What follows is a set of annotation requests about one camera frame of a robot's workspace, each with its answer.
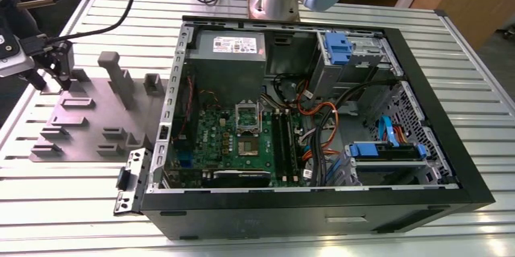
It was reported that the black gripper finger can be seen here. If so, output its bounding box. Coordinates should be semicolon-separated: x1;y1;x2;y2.
40;40;76;91
23;69;48;91

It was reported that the CPU socket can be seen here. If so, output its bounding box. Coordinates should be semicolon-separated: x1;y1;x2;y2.
236;137;263;157

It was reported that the grey parts rack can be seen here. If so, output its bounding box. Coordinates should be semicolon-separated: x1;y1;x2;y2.
28;51;169;163

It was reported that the grey power supply unit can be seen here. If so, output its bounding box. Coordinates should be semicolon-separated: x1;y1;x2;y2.
185;29;269;110

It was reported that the green motherboard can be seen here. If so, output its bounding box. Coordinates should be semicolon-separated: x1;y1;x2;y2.
163;100;311;189

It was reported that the black graphics card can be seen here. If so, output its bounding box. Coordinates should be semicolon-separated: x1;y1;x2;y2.
200;168;272;189

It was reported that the silver drive cage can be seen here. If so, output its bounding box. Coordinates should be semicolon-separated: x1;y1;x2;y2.
312;29;399;103

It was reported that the blue plastic drive carrier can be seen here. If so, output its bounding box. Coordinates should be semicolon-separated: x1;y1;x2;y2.
323;31;355;66

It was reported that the black PC case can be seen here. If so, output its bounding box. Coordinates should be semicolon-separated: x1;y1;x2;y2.
139;14;496;241

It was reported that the hard disk in blue carrier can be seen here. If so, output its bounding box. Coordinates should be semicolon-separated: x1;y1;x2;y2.
346;141;428;162

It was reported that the silver disk bay cage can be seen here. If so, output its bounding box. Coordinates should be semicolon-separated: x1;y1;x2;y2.
324;145;462;188

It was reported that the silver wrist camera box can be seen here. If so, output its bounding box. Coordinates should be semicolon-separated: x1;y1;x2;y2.
0;33;37;78

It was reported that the black camera cable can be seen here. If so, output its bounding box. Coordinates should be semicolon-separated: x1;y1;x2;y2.
17;0;137;45

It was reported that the silver hinged slot bracket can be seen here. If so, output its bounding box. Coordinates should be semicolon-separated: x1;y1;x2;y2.
112;147;153;217

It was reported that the thick black cable bundle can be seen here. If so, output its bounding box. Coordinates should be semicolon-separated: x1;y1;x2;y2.
310;78;398;188

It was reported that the orange wire bundle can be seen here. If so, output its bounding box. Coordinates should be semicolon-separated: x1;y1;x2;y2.
296;102;342;163

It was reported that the blue flat wire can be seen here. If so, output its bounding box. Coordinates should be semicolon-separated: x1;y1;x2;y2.
378;116;400;149

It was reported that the multicoloured disk power wire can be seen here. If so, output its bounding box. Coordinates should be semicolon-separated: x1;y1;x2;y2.
392;124;415;149

